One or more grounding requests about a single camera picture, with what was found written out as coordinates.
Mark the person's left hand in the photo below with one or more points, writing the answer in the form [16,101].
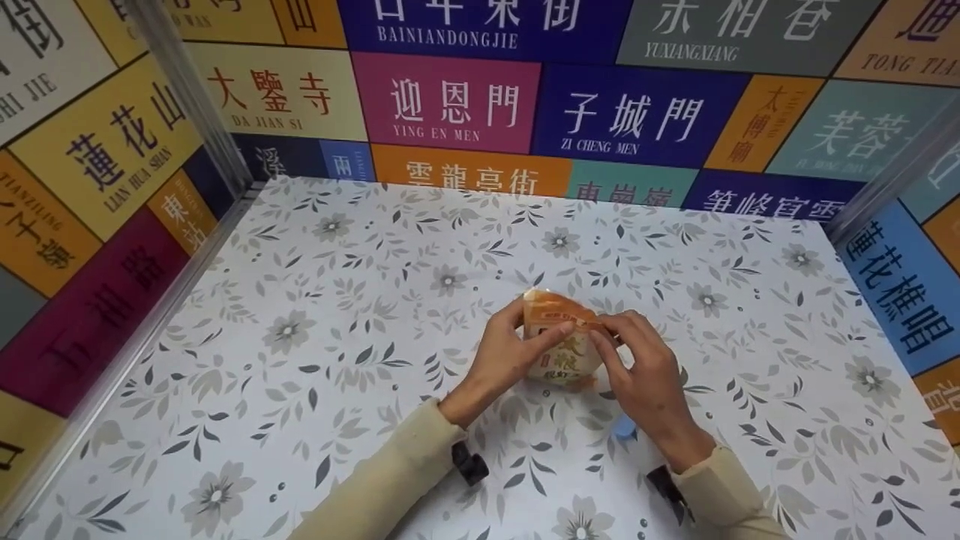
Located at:
[499,367]

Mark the person's right hand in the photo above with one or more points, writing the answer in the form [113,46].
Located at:
[652,382]

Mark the orange snack packet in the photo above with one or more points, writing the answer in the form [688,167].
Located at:
[562,360]

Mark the person's right forearm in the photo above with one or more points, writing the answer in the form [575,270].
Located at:
[724,499]

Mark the person's left forearm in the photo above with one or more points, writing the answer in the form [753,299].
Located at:
[390,480]

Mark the small blue object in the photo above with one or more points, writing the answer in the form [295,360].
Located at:
[624,429]

